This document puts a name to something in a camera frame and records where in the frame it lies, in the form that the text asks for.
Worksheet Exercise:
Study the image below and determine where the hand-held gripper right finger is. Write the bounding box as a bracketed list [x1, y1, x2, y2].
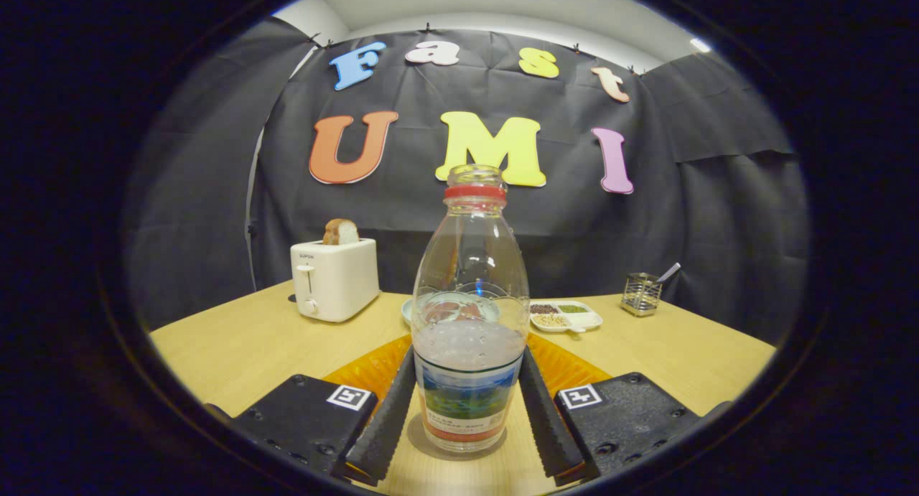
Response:
[518, 333, 733, 482]

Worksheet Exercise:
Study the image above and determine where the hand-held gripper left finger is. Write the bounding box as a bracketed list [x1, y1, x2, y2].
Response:
[205, 334, 419, 486]

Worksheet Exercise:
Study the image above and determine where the clear plastic juice bottle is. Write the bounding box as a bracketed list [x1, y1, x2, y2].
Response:
[411, 164, 532, 454]

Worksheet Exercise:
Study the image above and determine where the white divided dish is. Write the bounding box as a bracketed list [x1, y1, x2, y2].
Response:
[529, 300, 604, 334]

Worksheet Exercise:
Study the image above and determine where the pale green plate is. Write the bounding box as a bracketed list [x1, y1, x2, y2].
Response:
[401, 291, 501, 328]

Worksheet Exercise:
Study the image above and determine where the white toaster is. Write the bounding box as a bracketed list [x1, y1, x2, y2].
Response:
[290, 238, 381, 323]

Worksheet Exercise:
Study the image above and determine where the wooden table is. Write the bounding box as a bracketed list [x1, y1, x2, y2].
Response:
[149, 281, 778, 496]

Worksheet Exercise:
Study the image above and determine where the bread slice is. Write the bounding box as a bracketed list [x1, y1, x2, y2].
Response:
[322, 218, 360, 246]

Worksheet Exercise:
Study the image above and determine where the metal wire holder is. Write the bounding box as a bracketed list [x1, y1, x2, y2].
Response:
[621, 272, 663, 317]

